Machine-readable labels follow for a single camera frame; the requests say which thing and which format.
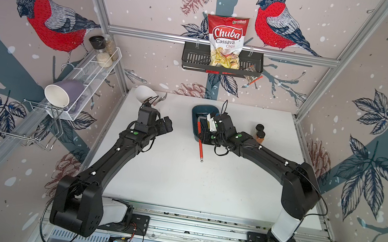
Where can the teal plastic storage box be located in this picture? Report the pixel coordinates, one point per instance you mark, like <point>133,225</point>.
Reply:
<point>201,110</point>

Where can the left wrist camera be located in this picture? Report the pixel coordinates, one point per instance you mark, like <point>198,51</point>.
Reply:
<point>147,117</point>

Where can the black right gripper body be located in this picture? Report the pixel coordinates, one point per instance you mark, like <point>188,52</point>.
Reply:
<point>212,138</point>

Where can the orange spice bottle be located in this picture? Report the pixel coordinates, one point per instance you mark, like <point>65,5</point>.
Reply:
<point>260,135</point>

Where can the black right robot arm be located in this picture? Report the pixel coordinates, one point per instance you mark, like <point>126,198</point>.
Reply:
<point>300,189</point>

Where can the clear glass jar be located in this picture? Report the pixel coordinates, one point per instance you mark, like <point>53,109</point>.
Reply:
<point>111,47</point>

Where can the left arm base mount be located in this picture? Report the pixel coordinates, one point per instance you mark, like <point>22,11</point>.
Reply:
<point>133,223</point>

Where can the purple cup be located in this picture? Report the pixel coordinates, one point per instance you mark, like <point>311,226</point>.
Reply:
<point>64,94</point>

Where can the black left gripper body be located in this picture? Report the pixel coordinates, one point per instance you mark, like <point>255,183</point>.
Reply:
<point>160,127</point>

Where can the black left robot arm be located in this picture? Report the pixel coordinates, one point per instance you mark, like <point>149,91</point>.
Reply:
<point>78,205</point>

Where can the red Chuba chips bag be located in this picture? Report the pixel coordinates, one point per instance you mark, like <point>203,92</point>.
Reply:
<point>226,37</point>

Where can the black lid spice jar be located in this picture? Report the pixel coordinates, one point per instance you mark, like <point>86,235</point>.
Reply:
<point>103,57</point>

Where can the chrome wire cup holder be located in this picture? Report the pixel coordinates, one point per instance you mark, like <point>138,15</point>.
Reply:
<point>32,123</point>

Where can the white ceramic utensil cup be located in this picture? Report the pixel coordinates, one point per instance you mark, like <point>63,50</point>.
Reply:
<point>146,95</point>

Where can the red handled hex key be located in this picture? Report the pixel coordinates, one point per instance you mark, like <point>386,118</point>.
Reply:
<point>200,143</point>

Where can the white wire wall shelf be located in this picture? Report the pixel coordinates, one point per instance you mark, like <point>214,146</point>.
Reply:
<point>92,76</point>

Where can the black wire wall basket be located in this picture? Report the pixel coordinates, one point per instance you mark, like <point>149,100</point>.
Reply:
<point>200,57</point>

